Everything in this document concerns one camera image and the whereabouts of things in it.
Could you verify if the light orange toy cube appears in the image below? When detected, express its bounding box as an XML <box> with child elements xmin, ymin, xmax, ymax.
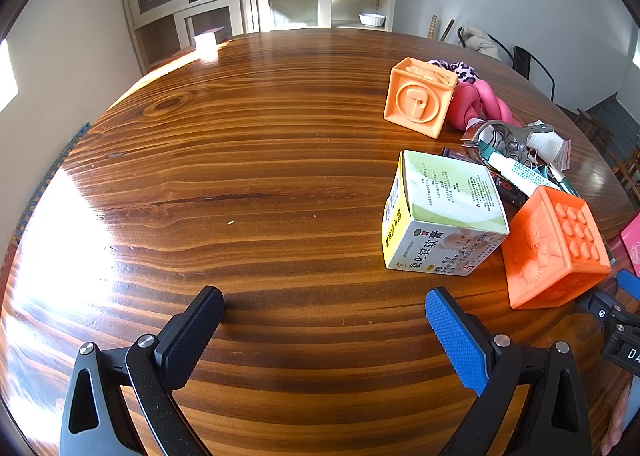
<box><xmin>383</xmin><ymin>58</ymin><xmax>458</xmax><ymax>139</ymax></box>

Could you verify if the leopard print pompom scrunchie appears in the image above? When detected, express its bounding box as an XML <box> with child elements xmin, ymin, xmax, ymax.
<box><xmin>428</xmin><ymin>59</ymin><xmax>480</xmax><ymax>84</ymax></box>

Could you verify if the person's right hand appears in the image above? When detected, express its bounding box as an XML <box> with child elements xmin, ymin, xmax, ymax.
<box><xmin>600</xmin><ymin>382</ymin><xmax>630</xmax><ymax>456</ymax></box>

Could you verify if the red-orange toy cube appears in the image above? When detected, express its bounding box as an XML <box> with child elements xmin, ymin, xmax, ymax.
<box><xmin>501</xmin><ymin>185</ymin><xmax>611</xmax><ymax>310</ymax></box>

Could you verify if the white puffer jacket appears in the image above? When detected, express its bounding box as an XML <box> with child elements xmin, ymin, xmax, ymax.
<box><xmin>457</xmin><ymin>26</ymin><xmax>499</xmax><ymax>60</ymax></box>

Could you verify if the white green ointment tube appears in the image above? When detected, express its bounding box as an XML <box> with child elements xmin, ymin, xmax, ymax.
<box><xmin>477</xmin><ymin>141</ymin><xmax>560</xmax><ymax>197</ymax></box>

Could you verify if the wooden measuring stick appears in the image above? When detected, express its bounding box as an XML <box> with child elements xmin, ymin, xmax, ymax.
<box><xmin>426</xmin><ymin>14</ymin><xmax>438</xmax><ymax>39</ymax></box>

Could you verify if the white wrapped tissue pack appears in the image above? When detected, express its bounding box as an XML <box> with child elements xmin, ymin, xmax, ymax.
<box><xmin>527</xmin><ymin>132</ymin><xmax>572</xmax><ymax>171</ymax></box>

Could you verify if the black metal chair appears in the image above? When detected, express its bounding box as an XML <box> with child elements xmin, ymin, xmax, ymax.
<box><xmin>512</xmin><ymin>44</ymin><xmax>558</xmax><ymax>102</ymax></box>

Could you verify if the green white medicine box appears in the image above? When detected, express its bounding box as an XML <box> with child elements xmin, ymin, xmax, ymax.
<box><xmin>382</xmin><ymin>150</ymin><xmax>510</xmax><ymax>276</ymax></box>

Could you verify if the small wooden stool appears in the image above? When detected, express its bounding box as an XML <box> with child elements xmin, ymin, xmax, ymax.
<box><xmin>574</xmin><ymin>110</ymin><xmax>613</xmax><ymax>155</ymax></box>

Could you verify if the black chair with white jacket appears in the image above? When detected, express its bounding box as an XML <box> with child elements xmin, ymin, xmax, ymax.
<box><xmin>457</xmin><ymin>25</ymin><xmax>514</xmax><ymax>66</ymax></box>

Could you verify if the pink foam twist roller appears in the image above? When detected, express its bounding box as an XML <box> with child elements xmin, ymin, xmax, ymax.
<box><xmin>447</xmin><ymin>79</ymin><xmax>520</xmax><ymax>130</ymax></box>

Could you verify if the small white box on table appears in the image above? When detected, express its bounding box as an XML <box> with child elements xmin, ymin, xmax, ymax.
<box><xmin>193</xmin><ymin>26</ymin><xmax>228</xmax><ymax>62</ymax></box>

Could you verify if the white bowl in cabinet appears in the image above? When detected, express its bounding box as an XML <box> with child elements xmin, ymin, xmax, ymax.
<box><xmin>358</xmin><ymin>12</ymin><xmax>386</xmax><ymax>28</ymax></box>

